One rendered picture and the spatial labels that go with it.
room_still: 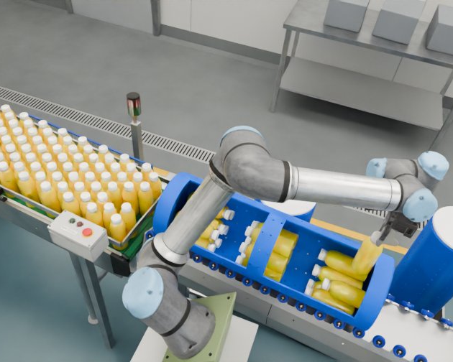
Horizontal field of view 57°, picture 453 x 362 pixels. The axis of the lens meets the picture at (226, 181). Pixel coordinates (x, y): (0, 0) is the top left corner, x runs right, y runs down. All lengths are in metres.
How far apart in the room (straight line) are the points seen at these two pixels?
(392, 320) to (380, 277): 0.34
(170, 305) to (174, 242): 0.17
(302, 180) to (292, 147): 2.86
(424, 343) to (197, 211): 1.09
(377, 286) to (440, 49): 2.64
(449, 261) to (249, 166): 1.34
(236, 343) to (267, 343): 1.29
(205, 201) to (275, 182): 0.24
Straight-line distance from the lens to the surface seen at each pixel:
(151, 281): 1.07
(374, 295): 1.50
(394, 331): 1.80
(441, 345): 1.86
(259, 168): 0.89
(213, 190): 1.04
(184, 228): 1.10
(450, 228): 2.08
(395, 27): 3.75
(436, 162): 1.17
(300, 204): 1.88
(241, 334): 1.38
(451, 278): 2.15
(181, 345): 1.15
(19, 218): 2.17
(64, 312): 2.77
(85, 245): 1.63
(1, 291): 2.96
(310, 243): 1.74
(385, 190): 0.99
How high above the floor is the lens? 2.40
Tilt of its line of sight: 46 degrees down
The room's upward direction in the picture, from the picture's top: 7 degrees clockwise
